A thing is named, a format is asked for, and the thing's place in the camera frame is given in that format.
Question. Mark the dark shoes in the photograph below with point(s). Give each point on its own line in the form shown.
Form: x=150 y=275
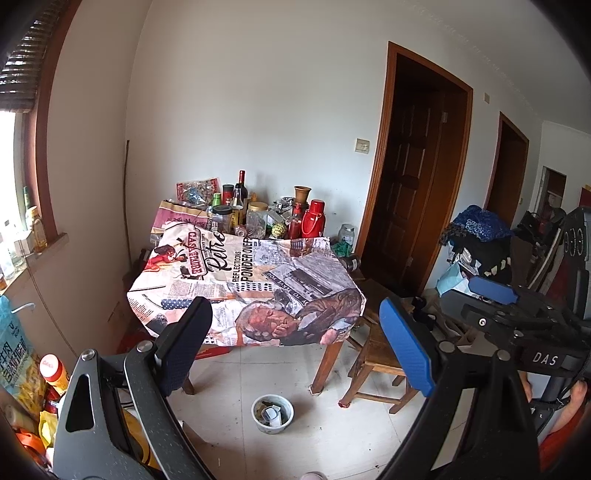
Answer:
x=418 y=307

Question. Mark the blue knitted cloth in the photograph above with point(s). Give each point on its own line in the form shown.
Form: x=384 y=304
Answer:
x=480 y=226

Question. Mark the clear jar gold lid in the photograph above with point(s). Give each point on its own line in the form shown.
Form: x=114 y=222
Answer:
x=256 y=221

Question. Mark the clear glass bottle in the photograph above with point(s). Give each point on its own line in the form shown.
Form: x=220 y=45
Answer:
x=11 y=249

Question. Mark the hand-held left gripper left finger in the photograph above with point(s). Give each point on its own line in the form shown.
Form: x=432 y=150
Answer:
x=184 y=346

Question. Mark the white cardboard box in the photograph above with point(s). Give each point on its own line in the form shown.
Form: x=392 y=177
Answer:
x=273 y=414

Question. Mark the red plastic bag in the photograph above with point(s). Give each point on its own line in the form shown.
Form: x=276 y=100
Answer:
x=212 y=354

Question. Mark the beige wall switch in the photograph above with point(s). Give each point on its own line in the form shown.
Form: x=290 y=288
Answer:
x=362 y=145

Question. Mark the wooden chair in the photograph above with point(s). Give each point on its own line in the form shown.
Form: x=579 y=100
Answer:
x=378 y=360

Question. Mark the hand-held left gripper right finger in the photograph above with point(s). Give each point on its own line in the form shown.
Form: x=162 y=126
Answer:
x=406 y=346

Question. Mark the dark wooden door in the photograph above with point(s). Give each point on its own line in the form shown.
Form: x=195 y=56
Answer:
x=406 y=184
x=505 y=184

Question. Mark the yellow label bottle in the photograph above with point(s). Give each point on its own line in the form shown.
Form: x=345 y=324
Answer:
x=238 y=214

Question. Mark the person's right hand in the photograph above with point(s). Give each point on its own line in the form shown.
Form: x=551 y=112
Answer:
x=579 y=401

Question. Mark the light blue paper bag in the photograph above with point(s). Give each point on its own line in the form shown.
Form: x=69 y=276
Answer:
x=450 y=279

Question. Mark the yellow green knobbly ball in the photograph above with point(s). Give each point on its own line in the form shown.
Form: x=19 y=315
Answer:
x=277 y=231

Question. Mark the red cap condiment bottle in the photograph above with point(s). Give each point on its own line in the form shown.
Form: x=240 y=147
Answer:
x=53 y=371

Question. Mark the printed newspaper-pattern tablecloth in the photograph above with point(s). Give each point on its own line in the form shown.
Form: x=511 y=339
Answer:
x=240 y=272

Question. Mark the grey metal object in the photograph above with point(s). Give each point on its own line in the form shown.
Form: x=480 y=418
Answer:
x=281 y=207

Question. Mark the blue yellow snack bag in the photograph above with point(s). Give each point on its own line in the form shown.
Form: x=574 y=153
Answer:
x=14 y=350

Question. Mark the brown clay vase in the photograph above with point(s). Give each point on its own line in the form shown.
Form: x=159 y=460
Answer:
x=302 y=196

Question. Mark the brown bamboo window blind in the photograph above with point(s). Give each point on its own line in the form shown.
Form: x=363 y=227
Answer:
x=23 y=69

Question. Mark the empty glass jar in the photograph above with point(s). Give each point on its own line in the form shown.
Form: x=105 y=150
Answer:
x=346 y=233

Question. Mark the white bowl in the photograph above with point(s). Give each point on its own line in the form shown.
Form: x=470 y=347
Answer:
x=258 y=422

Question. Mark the red sauce bottle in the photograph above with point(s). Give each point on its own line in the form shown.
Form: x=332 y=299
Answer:
x=295 y=228

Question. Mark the pink printed sack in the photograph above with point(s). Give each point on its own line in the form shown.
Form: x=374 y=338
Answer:
x=178 y=214

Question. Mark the dark wine bottle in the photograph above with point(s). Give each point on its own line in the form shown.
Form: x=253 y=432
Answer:
x=241 y=184

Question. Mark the red thermos flask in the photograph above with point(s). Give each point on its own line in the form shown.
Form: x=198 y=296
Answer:
x=314 y=221

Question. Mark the glass jar dark lid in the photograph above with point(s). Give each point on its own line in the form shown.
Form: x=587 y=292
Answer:
x=353 y=263

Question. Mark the red candy packet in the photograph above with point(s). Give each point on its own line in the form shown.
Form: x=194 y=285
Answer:
x=194 y=189

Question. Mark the green crumpled cloth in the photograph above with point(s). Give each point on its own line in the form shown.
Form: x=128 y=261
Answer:
x=341 y=249

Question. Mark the black bag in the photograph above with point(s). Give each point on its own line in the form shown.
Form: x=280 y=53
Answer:
x=485 y=263

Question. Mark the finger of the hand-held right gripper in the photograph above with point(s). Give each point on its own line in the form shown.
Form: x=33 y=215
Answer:
x=485 y=321
x=491 y=288

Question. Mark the wooden window frame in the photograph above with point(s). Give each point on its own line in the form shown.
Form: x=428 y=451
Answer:
x=46 y=161

